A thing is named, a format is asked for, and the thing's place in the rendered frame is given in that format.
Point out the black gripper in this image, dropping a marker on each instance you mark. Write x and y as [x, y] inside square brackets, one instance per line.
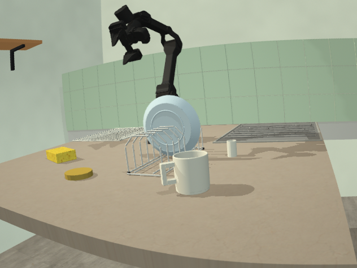
[119, 31]

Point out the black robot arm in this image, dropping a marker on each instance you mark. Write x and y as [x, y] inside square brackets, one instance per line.
[172, 48]

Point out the beige ribbed draining mat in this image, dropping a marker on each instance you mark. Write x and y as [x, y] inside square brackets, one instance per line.
[114, 134]

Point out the yellow sponge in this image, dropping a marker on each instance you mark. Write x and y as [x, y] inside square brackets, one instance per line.
[62, 154]

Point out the white wire dish rack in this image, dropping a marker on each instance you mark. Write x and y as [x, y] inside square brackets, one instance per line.
[160, 153]

